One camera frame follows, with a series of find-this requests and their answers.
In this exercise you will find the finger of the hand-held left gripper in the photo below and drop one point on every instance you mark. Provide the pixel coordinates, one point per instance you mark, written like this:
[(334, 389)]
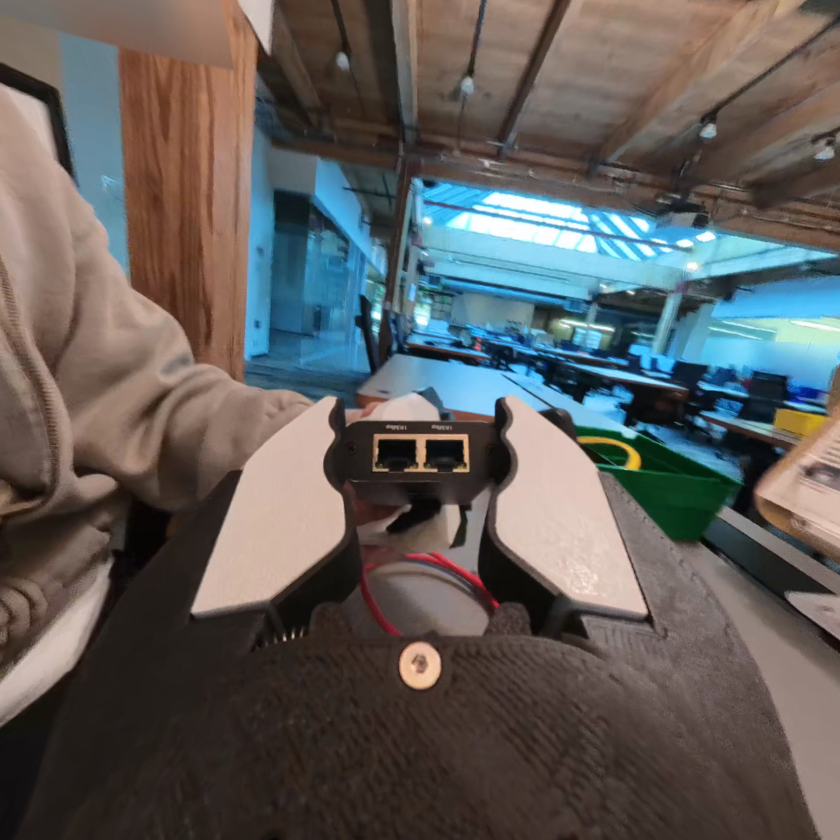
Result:
[(410, 404), (394, 515)]

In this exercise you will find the wooden door panel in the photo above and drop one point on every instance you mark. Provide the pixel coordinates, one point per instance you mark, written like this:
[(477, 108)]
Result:
[(190, 197)]

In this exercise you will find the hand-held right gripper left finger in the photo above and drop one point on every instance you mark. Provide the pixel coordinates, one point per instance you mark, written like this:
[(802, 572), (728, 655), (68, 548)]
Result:
[(269, 525)]

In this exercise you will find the black ethernet splitter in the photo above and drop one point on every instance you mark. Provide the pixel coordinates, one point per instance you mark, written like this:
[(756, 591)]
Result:
[(348, 453)]

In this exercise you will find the person's left forearm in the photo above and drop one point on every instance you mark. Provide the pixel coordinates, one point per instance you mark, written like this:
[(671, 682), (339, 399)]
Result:
[(223, 440)]

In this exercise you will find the green plastic bin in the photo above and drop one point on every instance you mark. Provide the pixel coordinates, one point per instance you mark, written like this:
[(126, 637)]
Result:
[(683, 486)]

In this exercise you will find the instruction sheet board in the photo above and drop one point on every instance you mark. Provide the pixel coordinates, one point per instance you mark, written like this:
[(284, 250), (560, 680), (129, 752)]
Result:
[(807, 486)]

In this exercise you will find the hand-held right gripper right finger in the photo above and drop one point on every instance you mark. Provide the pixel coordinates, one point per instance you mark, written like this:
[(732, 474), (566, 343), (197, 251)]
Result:
[(571, 525)]

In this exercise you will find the person's grey hoodie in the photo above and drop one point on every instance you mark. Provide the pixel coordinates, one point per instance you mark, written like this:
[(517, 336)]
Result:
[(53, 394)]

